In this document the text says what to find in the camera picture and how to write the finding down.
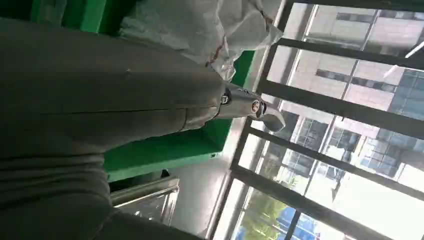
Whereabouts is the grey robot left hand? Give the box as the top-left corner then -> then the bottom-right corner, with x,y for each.
0,16 -> 286,240

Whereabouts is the white plastic parcel bag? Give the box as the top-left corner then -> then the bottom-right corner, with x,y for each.
118,0 -> 284,82

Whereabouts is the shiny steel rack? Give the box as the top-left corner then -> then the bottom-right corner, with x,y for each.
110,176 -> 181,227

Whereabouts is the green tree outside window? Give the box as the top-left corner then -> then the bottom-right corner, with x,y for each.
240,190 -> 287,240

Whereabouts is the pale building outside window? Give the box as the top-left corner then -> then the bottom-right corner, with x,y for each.
264,3 -> 424,181

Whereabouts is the black window frame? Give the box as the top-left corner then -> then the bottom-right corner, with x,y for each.
211,0 -> 424,240

